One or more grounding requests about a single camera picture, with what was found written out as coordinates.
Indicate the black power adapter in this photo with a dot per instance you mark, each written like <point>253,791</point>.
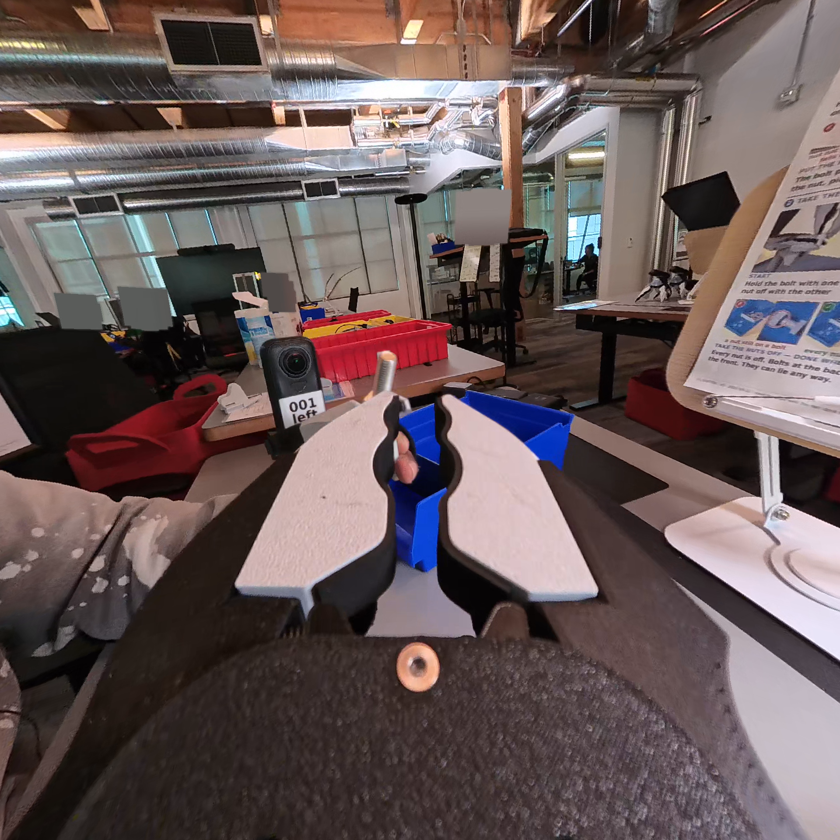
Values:
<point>457,388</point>

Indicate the black flat box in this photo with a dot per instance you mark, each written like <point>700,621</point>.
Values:
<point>538,399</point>

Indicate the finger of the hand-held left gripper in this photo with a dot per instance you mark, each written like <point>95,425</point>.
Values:
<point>403,402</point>

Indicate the wooden post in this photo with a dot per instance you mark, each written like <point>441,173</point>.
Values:
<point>510,151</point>

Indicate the wide silver air duct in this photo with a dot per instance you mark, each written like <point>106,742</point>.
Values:
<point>98,69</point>

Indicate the spare document stand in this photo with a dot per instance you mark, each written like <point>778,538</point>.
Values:
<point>702,249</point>

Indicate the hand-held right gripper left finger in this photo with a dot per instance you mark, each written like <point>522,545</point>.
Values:
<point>321,518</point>

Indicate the wipes canister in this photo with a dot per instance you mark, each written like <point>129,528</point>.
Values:
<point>253,334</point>

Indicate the black desk device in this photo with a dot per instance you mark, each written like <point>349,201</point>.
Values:
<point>663,285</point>

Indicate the wooden document stand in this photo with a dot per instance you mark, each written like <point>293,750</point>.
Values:
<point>709,525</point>

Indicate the red tote bag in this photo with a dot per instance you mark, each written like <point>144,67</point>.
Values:
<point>131,439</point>

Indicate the steel bolt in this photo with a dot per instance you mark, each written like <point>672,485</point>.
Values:
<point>386,371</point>

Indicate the red crate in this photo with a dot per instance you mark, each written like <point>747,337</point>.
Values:
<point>663,407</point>

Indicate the black office chair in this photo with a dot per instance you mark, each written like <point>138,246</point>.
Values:
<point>65,387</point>
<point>489,318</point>

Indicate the wooden office desk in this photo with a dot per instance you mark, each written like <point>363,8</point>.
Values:
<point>623,312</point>

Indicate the white vent grille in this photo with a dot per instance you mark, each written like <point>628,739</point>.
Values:
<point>210,43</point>

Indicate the framed marker sign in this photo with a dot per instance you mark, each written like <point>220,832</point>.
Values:
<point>10,433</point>

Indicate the yellow storage tray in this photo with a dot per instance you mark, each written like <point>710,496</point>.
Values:
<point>318,330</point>

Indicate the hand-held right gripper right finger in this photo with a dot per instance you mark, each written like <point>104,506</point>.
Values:
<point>512,518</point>

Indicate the labelled red storage bin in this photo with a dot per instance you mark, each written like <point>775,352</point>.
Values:
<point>394,354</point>

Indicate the blue plastic bin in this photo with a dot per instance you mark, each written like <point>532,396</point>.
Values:
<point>525,426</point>

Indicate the person's spotted sweatshirt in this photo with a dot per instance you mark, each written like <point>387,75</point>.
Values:
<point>8,722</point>

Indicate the printed instruction sheet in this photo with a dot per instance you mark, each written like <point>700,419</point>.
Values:
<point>774,308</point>

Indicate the black floor lamp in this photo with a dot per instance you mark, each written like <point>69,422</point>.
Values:
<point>411,198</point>

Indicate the small blue storage bin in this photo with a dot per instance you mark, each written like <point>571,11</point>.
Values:
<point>312,312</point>

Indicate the black light panel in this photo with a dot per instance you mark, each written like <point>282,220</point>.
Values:
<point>699,200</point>

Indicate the large dark screen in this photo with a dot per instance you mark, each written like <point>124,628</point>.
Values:
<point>197,275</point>

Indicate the black standing desk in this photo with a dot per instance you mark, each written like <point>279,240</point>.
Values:
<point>512,295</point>

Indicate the white plastic part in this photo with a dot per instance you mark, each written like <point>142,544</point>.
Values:
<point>233,399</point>

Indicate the black printer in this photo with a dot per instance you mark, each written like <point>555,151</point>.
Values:
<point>220,334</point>

